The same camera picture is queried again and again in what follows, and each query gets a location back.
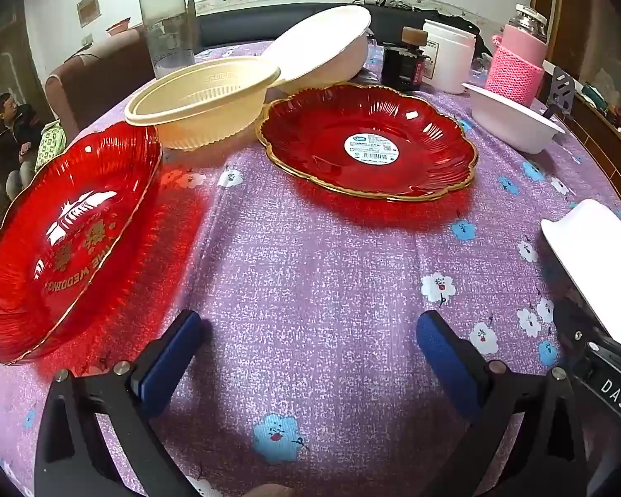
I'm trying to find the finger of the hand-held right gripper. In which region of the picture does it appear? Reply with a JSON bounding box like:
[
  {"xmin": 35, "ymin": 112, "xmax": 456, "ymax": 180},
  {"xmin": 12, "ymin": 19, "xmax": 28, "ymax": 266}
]
[{"xmin": 553, "ymin": 296, "xmax": 607, "ymax": 347}]

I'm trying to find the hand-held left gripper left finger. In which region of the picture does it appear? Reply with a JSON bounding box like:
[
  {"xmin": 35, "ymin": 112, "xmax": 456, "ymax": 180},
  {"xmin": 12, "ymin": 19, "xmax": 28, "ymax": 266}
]
[{"xmin": 34, "ymin": 309, "xmax": 208, "ymax": 497}]

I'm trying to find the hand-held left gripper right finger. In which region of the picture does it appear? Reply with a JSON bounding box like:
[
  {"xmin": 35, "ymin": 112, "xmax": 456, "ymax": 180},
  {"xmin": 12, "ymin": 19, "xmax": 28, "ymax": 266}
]
[{"xmin": 416, "ymin": 311, "xmax": 589, "ymax": 497}]

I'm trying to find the white paper bowl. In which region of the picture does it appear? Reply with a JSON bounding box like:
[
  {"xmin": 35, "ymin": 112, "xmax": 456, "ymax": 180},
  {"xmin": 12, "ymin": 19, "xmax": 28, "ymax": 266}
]
[
  {"xmin": 541, "ymin": 199, "xmax": 621, "ymax": 349},
  {"xmin": 462, "ymin": 83, "xmax": 567, "ymax": 154}
]

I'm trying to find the purple floral tablecloth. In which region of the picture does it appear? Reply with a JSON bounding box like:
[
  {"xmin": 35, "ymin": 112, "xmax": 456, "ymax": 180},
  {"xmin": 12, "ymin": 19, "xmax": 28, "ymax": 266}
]
[{"xmin": 0, "ymin": 39, "xmax": 621, "ymax": 497}]

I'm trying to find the red plate with gold print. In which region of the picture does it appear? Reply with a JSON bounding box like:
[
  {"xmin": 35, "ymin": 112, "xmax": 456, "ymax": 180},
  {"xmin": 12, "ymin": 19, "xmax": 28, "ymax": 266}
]
[{"xmin": 0, "ymin": 121, "xmax": 164, "ymax": 366}]

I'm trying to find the wooden panelled cabinet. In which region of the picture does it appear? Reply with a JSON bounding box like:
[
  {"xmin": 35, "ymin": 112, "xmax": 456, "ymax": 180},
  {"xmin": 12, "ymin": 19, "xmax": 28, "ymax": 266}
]
[{"xmin": 569, "ymin": 85, "xmax": 621, "ymax": 229}]

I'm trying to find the grey phone stand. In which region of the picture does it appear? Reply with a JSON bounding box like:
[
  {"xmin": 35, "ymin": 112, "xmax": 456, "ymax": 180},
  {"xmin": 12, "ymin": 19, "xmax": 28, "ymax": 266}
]
[{"xmin": 541, "ymin": 59, "xmax": 578, "ymax": 120}]

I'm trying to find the green patterned cushion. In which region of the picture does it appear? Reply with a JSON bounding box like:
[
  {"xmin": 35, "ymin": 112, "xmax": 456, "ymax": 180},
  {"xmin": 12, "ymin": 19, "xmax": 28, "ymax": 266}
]
[{"xmin": 32, "ymin": 120, "xmax": 66, "ymax": 173}]

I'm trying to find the cream plastic bowl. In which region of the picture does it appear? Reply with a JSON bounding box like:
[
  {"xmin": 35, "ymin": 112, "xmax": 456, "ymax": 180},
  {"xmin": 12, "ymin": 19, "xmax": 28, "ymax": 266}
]
[{"xmin": 124, "ymin": 57, "xmax": 282, "ymax": 152}]

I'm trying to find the thermos with pink knitted sleeve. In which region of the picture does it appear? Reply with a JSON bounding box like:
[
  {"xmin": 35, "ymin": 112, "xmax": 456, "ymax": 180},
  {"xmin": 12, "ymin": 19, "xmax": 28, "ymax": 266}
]
[{"xmin": 484, "ymin": 3, "xmax": 548, "ymax": 109}]

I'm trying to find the red plate with white label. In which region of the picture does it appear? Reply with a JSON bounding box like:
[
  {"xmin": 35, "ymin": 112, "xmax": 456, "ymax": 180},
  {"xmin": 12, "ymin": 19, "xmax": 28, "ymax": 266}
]
[{"xmin": 255, "ymin": 83, "xmax": 479, "ymax": 204}]

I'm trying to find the brown sofa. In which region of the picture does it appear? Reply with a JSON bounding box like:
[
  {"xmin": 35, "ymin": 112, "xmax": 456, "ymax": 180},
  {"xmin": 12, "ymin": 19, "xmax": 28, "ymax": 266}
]
[{"xmin": 44, "ymin": 28, "xmax": 156, "ymax": 140}]

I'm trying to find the dark jar with wooden lid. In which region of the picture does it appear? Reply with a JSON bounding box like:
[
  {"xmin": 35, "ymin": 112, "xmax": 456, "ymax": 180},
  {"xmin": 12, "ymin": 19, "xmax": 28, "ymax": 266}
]
[{"xmin": 382, "ymin": 26, "xmax": 428, "ymax": 93}]

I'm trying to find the clear bottle with green lid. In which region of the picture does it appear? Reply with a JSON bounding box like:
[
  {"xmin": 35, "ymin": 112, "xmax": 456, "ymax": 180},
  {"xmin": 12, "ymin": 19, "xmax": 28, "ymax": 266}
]
[{"xmin": 137, "ymin": 0, "xmax": 196, "ymax": 80}]

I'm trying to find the large white bowl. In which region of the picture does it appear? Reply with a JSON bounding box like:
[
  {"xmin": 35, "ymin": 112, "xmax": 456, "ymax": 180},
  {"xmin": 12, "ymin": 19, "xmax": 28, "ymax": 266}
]
[{"xmin": 261, "ymin": 5, "xmax": 372, "ymax": 97}]

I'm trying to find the dark sofa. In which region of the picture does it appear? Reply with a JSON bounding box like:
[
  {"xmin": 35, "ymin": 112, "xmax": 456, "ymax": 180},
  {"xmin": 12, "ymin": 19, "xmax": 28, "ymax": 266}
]
[{"xmin": 197, "ymin": 0, "xmax": 503, "ymax": 51}]

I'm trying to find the small wall picture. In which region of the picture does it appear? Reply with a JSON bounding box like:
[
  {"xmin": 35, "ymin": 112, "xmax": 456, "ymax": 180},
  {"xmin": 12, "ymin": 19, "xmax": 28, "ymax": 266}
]
[{"xmin": 77, "ymin": 0, "xmax": 102, "ymax": 28}]

